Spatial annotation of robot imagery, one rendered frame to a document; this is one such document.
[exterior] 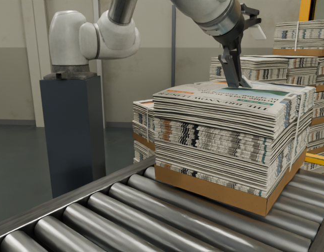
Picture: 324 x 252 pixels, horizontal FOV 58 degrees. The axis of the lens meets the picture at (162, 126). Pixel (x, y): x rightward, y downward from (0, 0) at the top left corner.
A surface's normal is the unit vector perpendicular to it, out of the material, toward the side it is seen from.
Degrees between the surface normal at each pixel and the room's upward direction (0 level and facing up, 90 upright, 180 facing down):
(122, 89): 90
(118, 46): 130
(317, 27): 90
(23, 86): 90
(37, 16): 90
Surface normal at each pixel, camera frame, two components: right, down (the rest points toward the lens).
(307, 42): -0.84, 0.15
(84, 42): 0.54, 0.24
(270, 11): -0.09, 0.27
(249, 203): -0.59, 0.30
